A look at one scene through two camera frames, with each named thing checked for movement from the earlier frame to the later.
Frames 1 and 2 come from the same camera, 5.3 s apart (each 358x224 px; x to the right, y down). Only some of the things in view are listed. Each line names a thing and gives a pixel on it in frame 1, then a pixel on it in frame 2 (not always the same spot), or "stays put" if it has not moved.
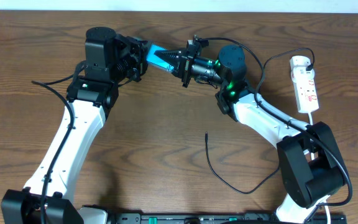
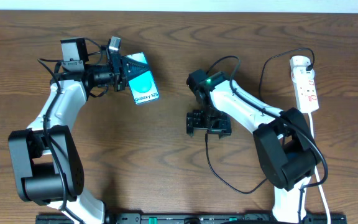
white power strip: [305, 88] stays put
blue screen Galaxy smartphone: [157, 61] → [143, 88]
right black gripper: [181, 66] → [192, 122]
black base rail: [217, 218] stays put
